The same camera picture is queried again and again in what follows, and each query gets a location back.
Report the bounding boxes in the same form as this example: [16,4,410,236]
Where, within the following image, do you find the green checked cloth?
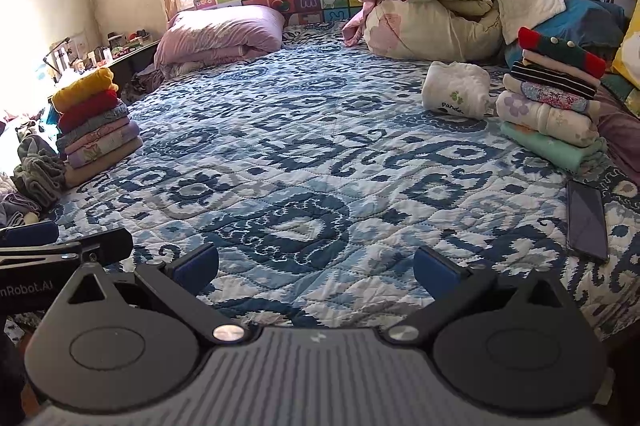
[602,74,640,117]

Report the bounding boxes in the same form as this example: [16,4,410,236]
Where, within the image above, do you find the rolled white garment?
[421,60,492,119]

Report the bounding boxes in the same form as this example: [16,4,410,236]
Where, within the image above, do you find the yellow cushion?
[611,0,640,76]

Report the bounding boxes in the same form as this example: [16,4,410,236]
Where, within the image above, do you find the cream and pink comforter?
[341,0,506,61]

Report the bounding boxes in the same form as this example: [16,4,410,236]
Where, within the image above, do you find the dark desk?
[47,38,162,96]

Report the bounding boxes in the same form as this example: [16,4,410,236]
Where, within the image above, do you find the dark cloth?
[120,68,166,107]

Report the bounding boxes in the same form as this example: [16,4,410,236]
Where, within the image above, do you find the row of small desk items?
[47,28,153,74]

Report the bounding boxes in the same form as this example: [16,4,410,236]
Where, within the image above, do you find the folded lilac floral garment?
[66,122,142,171]

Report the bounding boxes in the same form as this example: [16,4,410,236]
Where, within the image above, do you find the folded yellow garment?
[51,67,120,114]

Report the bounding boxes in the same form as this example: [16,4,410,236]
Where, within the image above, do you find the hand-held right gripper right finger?
[380,246,596,347]

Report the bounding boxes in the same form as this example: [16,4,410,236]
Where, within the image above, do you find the blue patterned quilt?
[50,23,640,347]

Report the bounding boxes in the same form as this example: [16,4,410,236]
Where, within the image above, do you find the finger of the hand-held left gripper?
[0,228,133,267]
[0,221,60,249]

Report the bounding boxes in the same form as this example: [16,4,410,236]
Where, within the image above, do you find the folded grey-blue garment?
[56,103,130,151]

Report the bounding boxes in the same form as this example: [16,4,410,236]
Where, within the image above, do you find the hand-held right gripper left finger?
[47,242,251,347]

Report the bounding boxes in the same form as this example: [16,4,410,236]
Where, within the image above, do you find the blue pillow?
[504,0,626,69]

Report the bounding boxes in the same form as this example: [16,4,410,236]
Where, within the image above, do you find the folded pale pink garment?
[522,50,601,81]

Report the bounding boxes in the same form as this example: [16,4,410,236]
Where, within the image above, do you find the folded red and green sweater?
[517,26,607,79]

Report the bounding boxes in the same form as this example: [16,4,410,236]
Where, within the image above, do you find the folded colourful floral garment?
[502,73,601,114]

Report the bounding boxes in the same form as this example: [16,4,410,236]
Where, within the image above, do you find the folded mint green garment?
[500,121,608,173]

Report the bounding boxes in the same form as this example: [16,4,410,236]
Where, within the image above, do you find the folded white purple-flower garment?
[495,90,601,149]

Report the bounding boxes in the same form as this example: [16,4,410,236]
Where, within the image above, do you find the grey crumpled cloth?
[12,133,68,209]

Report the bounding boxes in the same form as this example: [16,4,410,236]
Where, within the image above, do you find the folded black striped garment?
[510,62,601,101]

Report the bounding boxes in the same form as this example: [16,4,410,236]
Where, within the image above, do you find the black smartphone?
[566,180,610,263]

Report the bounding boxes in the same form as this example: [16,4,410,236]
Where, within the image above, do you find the lilac crumpled cloth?
[0,173,43,229]

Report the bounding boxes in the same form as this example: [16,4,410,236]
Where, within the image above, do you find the folded beige garment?
[64,137,145,187]

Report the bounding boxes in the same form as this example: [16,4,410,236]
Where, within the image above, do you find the folded red garment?
[57,90,121,133]

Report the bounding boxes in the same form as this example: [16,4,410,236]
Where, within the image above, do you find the mauve blanket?
[597,98,640,187]

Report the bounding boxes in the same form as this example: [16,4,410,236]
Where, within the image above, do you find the folded purple blanket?
[154,4,286,79]

